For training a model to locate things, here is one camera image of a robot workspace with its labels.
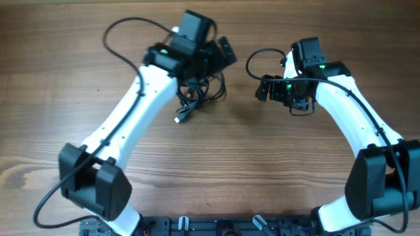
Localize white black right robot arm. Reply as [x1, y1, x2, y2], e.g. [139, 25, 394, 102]
[255, 37, 419, 235]

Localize black USB cable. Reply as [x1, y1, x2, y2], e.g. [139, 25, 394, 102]
[173, 71, 227, 125]

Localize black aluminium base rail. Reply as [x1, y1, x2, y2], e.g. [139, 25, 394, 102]
[78, 214, 372, 236]

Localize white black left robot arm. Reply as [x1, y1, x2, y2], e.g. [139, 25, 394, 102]
[58, 10, 236, 235]

